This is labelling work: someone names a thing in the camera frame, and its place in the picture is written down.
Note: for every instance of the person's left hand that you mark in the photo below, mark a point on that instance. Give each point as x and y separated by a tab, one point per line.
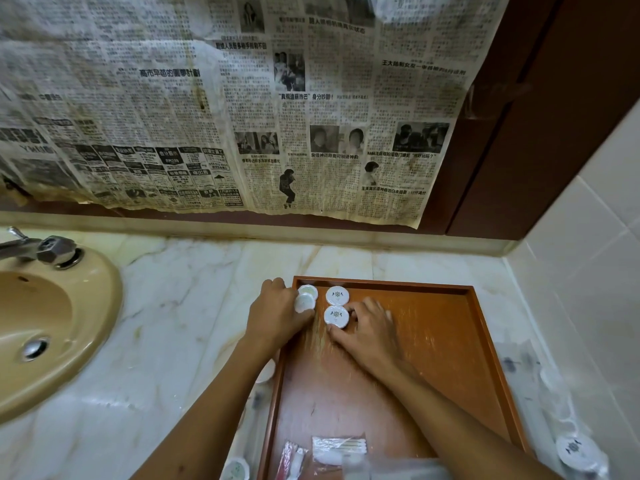
270	317

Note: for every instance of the person's right hand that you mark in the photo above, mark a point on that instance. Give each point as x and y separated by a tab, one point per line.
370	339

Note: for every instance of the person's left thumb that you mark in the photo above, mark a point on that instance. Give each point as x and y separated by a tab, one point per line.
302	320

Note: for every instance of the person's right thumb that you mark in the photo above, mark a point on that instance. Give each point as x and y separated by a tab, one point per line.
340	335

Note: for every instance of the small white round container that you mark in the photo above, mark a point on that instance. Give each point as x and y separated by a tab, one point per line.
336	316
337	295
266	373
308	291
577	450
236	469
304	303

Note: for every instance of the person's left forearm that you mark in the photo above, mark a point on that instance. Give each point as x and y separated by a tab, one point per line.
215	409

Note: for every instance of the person's right forearm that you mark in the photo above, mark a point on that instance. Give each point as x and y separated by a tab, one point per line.
460	424

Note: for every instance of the brown wooden tray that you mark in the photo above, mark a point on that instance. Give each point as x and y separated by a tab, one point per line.
450	354

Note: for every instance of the cotton swab packet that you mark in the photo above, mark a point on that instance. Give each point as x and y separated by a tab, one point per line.
337	448

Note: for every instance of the red and white packet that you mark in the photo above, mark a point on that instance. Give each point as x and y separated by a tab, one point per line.
291	462

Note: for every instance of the clear plastic packet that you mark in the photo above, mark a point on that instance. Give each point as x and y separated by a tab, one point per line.
395	469

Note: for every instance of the crumpled clear plastic wrap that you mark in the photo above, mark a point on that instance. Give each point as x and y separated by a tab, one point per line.
540	384

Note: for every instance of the yellowed newspaper sheet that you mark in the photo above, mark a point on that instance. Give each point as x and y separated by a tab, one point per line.
110	109
360	119

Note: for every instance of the beige ceramic sink basin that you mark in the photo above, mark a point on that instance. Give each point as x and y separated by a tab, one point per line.
55	319

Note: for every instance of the chrome faucet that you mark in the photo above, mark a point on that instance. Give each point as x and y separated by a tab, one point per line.
50	248

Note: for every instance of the chrome sink drain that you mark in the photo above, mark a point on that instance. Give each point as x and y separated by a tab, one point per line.
34	348

